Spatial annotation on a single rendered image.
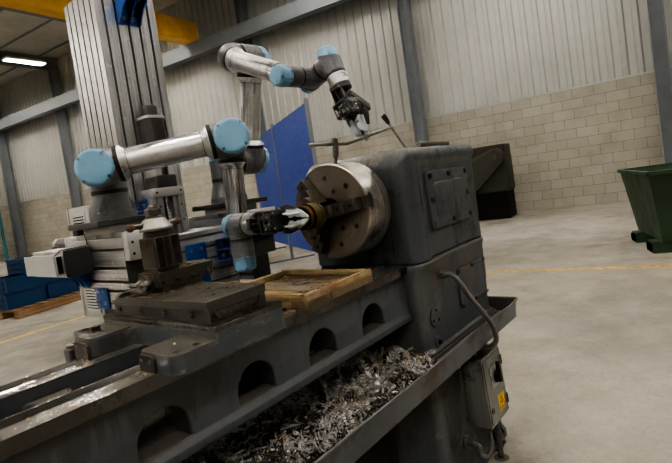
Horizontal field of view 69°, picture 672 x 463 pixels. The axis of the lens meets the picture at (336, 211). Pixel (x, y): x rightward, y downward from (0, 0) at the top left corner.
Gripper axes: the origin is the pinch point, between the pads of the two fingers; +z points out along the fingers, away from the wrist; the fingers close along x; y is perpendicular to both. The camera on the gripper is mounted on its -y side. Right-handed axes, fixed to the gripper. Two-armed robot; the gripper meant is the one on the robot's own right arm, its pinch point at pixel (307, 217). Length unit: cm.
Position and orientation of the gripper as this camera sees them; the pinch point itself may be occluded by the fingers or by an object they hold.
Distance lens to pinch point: 148.3
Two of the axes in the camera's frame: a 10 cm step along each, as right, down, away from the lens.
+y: -6.3, 1.3, -7.6
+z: 7.6, -0.8, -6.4
